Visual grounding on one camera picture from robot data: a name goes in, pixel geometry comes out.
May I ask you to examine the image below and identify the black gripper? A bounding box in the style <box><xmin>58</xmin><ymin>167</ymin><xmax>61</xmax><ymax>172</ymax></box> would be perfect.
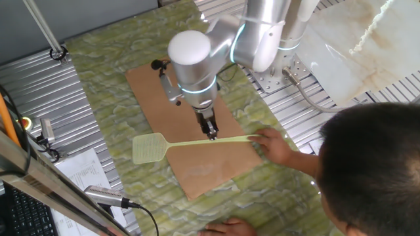
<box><xmin>196</xmin><ymin>109</ymin><xmax>220</xmax><ymax>141</ymax></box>

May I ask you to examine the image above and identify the pale green flyswatter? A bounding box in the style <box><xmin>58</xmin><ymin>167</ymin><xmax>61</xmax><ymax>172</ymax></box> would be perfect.
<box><xmin>132</xmin><ymin>132</ymin><xmax>263</xmax><ymax>165</ymax></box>

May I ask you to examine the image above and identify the person's right forearm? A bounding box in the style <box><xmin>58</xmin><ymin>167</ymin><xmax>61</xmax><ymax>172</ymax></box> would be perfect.
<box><xmin>284</xmin><ymin>149</ymin><xmax>324</xmax><ymax>180</ymax></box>

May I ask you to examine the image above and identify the person's right hand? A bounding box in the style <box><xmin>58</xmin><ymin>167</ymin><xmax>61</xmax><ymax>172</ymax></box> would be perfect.
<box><xmin>247</xmin><ymin>127</ymin><xmax>295</xmax><ymax>167</ymax></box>

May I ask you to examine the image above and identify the person's left hand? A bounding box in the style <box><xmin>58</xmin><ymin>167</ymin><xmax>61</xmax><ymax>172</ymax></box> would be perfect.
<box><xmin>198</xmin><ymin>217</ymin><xmax>259</xmax><ymax>236</ymax></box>

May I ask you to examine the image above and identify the brown cardboard sheet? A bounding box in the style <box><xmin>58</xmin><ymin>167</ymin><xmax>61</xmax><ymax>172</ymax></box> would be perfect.
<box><xmin>125</xmin><ymin>58</ymin><xmax>263</xmax><ymax>201</ymax></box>

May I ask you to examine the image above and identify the green marble pattern mat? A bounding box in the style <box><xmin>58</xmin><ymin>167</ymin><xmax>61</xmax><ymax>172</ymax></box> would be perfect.
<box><xmin>64</xmin><ymin>0</ymin><xmax>332</xmax><ymax>236</ymax></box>

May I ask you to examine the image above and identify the printed table paper sheet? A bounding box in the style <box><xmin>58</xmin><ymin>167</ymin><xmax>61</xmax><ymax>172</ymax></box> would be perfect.
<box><xmin>49</xmin><ymin>147</ymin><xmax>129</xmax><ymax>236</ymax></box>

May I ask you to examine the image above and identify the person's head black hair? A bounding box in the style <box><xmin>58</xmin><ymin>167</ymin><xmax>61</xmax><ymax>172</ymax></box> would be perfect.
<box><xmin>316</xmin><ymin>102</ymin><xmax>420</xmax><ymax>236</ymax></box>

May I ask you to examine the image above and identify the white marble board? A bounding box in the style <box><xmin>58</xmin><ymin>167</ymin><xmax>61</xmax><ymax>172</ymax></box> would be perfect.
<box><xmin>295</xmin><ymin>0</ymin><xmax>420</xmax><ymax>108</ymax></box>

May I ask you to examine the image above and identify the red emergency stop button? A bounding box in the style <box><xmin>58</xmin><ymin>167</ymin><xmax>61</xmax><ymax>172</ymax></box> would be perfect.
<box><xmin>16</xmin><ymin>116</ymin><xmax>33</xmax><ymax>132</ymax></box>

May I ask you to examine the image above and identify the aluminium stand pole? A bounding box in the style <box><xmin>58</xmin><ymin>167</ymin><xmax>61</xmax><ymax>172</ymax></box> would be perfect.
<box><xmin>22</xmin><ymin>0</ymin><xmax>65</xmax><ymax>58</ymax></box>

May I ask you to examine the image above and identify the black keyboard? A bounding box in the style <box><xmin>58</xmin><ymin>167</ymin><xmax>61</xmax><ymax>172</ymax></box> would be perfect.
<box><xmin>0</xmin><ymin>183</ymin><xmax>60</xmax><ymax>236</ymax></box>

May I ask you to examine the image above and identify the orange pole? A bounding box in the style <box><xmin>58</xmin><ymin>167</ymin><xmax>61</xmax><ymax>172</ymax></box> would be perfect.
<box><xmin>0</xmin><ymin>93</ymin><xmax>21</xmax><ymax>147</ymax></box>

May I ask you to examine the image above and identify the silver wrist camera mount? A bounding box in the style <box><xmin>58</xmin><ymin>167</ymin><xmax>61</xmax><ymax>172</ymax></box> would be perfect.
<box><xmin>159</xmin><ymin>67</ymin><xmax>184</xmax><ymax>106</ymax></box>

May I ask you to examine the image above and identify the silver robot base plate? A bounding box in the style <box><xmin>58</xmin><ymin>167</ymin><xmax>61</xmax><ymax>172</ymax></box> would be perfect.
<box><xmin>251</xmin><ymin>54</ymin><xmax>311</xmax><ymax>94</ymax></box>

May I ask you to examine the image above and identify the grey conduit cable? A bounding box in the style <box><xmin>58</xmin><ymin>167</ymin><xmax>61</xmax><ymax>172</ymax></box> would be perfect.
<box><xmin>282</xmin><ymin>67</ymin><xmax>345</xmax><ymax>114</ymax></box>

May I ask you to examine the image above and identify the black finned camera cable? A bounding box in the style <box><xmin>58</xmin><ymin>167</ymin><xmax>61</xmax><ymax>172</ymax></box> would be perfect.
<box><xmin>127</xmin><ymin>201</ymin><xmax>160</xmax><ymax>236</ymax></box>

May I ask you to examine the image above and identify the silver finned camera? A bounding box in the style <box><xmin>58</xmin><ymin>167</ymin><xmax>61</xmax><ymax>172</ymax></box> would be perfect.
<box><xmin>83</xmin><ymin>185</ymin><xmax>132</xmax><ymax>210</ymax></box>

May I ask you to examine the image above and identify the black pole base ring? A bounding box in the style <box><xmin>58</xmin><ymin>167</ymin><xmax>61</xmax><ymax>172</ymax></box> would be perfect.
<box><xmin>49</xmin><ymin>45</ymin><xmax>69</xmax><ymax>65</ymax></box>

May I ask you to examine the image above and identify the steel frame beam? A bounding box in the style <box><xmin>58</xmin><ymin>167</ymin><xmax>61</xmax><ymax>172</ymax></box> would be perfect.
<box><xmin>0</xmin><ymin>130</ymin><xmax>132</xmax><ymax>236</ymax></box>

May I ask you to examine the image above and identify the black hanging cable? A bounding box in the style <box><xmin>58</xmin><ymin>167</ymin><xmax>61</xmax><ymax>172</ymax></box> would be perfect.
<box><xmin>0</xmin><ymin>85</ymin><xmax>32</xmax><ymax>174</ymax></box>

